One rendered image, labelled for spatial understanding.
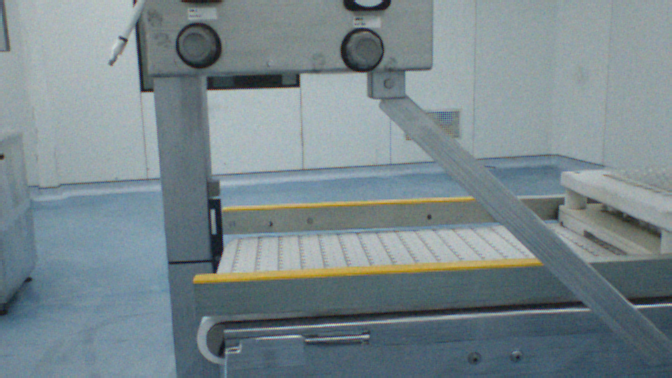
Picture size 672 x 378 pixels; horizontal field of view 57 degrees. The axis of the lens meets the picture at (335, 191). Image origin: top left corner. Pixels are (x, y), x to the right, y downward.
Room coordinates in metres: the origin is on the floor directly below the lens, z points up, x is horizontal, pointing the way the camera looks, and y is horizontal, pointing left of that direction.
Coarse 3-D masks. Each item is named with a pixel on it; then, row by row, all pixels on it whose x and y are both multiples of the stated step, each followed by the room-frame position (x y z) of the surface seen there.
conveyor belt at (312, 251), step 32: (224, 256) 0.72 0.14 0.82; (256, 256) 0.70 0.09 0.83; (288, 256) 0.70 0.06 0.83; (320, 256) 0.69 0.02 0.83; (352, 256) 0.69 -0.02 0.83; (384, 256) 0.69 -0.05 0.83; (416, 256) 0.68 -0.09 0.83; (448, 256) 0.68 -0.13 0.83; (480, 256) 0.68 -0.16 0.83; (512, 256) 0.67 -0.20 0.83; (224, 320) 0.53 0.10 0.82; (256, 320) 0.61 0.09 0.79
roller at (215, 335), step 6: (216, 324) 0.53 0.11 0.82; (222, 324) 0.53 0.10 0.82; (210, 330) 0.53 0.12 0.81; (216, 330) 0.52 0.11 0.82; (222, 330) 0.52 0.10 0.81; (210, 336) 0.52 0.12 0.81; (216, 336) 0.52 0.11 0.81; (222, 336) 0.52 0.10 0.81; (210, 342) 0.52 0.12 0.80; (216, 342) 0.52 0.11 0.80; (222, 342) 0.52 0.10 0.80; (210, 348) 0.52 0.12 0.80; (216, 348) 0.52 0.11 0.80; (222, 348) 0.52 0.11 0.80; (216, 354) 0.52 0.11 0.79; (222, 354) 0.52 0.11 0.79
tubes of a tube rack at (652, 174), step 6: (630, 168) 0.76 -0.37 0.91; (642, 168) 0.76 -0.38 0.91; (648, 168) 0.76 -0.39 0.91; (654, 168) 0.76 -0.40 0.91; (660, 168) 0.76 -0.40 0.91; (666, 168) 0.76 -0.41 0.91; (636, 174) 0.73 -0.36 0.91; (642, 174) 0.72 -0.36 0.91; (648, 174) 0.72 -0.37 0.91; (654, 174) 0.73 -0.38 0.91; (660, 174) 0.72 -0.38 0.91; (666, 174) 0.72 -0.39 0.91; (660, 180) 0.68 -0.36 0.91; (666, 180) 0.69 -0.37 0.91
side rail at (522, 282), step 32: (608, 256) 0.56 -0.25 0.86; (640, 256) 0.55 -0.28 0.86; (224, 288) 0.51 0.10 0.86; (256, 288) 0.52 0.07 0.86; (288, 288) 0.52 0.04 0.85; (320, 288) 0.52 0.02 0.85; (352, 288) 0.52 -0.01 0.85; (384, 288) 0.53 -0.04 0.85; (416, 288) 0.53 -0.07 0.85; (448, 288) 0.53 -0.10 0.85; (480, 288) 0.53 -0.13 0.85; (512, 288) 0.53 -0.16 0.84; (544, 288) 0.54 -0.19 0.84; (640, 288) 0.54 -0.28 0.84
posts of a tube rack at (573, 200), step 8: (568, 192) 0.79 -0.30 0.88; (576, 192) 0.79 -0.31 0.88; (568, 200) 0.79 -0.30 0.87; (576, 200) 0.78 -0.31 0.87; (584, 200) 0.79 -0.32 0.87; (568, 208) 0.79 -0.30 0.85; (576, 208) 0.78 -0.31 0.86; (584, 208) 0.79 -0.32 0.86; (664, 232) 0.58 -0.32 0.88; (664, 240) 0.58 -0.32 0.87; (664, 248) 0.58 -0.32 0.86
